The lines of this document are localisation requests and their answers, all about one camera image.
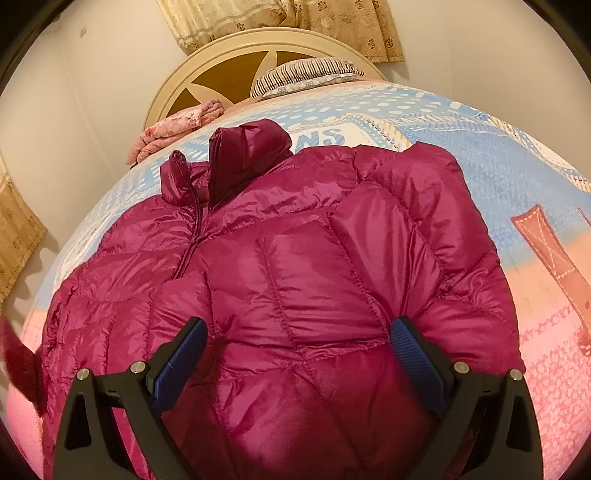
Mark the cream round bed headboard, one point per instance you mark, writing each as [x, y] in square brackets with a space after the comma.
[221, 50]

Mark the striped pillow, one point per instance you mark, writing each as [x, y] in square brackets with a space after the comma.
[300, 74]

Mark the blue and pink printed bedspread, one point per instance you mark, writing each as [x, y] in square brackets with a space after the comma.
[508, 184]

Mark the beige patterned curtain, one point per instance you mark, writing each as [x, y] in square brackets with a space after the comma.
[323, 23]
[18, 230]

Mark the pink floral folded blanket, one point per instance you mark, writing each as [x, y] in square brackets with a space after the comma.
[171, 124]

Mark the magenta down jacket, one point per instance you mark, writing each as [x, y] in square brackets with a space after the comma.
[295, 258]

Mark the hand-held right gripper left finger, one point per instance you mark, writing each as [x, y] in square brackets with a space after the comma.
[182, 360]

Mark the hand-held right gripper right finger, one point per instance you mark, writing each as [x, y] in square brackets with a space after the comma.
[415, 360]

